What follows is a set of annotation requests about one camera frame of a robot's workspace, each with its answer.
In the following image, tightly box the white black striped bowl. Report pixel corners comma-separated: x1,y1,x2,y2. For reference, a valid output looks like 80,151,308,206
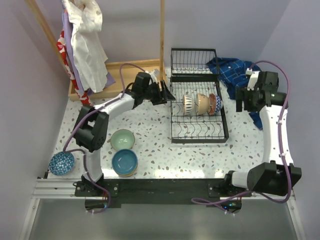
182,94,194,115

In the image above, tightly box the red blue patterned bowl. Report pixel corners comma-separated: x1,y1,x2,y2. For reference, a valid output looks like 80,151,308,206
207,93,223,116

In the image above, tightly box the black wire dish rack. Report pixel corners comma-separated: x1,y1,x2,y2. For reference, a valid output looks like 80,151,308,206
169,47,229,144

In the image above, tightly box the cream beige bowl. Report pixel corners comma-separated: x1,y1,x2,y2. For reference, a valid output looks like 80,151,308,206
195,93,210,115

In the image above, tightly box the light green bowl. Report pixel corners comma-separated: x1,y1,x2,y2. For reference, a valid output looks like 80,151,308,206
110,129,136,151

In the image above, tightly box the teal blue bowl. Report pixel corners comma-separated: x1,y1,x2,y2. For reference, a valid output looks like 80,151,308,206
111,149,138,174

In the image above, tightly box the yellow rimmed bowl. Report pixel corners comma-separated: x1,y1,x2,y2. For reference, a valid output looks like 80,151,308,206
115,167,137,178

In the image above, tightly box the blue triangle patterned bowl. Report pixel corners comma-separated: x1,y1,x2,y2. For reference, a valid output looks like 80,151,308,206
48,151,75,176

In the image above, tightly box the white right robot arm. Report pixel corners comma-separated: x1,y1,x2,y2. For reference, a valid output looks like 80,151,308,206
222,68,302,197

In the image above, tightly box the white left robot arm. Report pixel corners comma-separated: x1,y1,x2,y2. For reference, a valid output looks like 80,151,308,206
72,72,176,196

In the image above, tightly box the blue plaid shirt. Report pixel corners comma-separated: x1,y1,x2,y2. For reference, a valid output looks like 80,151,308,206
205,56,265,130

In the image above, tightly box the lavender hanging garment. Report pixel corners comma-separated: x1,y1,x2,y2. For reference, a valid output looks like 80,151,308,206
62,9,116,95

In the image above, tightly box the white hanging shirt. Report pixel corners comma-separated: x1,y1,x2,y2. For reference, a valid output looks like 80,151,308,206
62,0,108,93

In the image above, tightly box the red white floral garment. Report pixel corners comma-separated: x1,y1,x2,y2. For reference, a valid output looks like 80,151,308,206
56,29,93,106

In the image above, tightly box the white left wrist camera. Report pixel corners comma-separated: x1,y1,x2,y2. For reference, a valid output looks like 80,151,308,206
147,69,160,84

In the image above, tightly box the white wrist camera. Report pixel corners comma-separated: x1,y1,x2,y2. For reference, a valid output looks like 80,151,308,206
245,68,260,91
147,69,160,84

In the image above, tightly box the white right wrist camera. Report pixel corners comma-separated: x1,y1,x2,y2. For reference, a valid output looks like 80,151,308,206
245,68,260,91

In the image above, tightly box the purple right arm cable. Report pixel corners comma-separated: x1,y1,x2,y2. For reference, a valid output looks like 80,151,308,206
191,59,293,214

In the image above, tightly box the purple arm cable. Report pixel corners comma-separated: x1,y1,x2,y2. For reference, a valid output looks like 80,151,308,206
191,59,293,214
62,63,147,214

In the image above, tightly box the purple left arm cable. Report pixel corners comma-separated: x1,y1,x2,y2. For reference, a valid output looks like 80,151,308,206
62,63,147,214

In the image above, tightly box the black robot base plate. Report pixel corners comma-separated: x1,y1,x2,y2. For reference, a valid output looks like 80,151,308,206
72,178,246,210

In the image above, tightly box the aluminium rail frame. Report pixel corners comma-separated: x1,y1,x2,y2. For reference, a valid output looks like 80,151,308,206
18,169,306,240

